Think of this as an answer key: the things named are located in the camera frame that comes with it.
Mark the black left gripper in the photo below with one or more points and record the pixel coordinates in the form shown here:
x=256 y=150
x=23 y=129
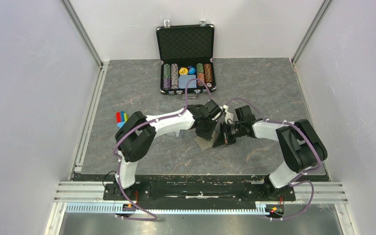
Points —
x=207 y=135

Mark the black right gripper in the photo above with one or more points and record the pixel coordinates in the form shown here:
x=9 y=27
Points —
x=221 y=140

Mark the clear plastic card sleeve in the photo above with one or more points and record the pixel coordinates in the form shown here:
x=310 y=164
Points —
x=176 y=134

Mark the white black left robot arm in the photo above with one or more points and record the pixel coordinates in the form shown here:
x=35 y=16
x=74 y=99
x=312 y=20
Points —
x=136 y=136

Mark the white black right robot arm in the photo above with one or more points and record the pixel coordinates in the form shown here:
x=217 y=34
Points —
x=300 y=145

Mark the blue playing card deck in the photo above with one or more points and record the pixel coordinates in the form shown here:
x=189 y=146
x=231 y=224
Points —
x=187 y=81

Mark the blue dealer button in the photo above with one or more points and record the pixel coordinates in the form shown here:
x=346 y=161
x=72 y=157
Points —
x=191 y=70

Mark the orange brown chip stack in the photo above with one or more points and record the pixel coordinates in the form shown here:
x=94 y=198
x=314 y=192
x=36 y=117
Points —
x=208 y=74

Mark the yellow dealer button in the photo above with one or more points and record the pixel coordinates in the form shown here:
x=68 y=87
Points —
x=183 y=71

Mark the green orange chip stack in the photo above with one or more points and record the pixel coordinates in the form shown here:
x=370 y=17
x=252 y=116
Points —
x=200 y=74

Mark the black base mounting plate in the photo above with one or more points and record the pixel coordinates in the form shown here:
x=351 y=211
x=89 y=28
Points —
x=195 y=191

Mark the grey purple chip stack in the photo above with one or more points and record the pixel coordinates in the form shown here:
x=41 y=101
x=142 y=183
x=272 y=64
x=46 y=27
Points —
x=174 y=76

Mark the purple green chip stack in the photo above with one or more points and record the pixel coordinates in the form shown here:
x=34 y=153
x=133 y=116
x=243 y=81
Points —
x=166 y=76

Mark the black poker chip case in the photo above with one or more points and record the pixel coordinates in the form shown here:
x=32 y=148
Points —
x=186 y=45

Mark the colourful toy block stack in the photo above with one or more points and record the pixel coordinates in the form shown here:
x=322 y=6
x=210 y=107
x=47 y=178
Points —
x=121 y=118

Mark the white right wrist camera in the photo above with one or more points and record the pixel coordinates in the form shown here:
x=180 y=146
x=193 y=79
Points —
x=228 y=117

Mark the white slotted cable duct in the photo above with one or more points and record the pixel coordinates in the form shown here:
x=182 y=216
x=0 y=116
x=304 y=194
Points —
x=121 y=208

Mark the aluminium frame rail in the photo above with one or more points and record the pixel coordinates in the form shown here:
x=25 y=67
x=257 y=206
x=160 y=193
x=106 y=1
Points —
x=93 y=192

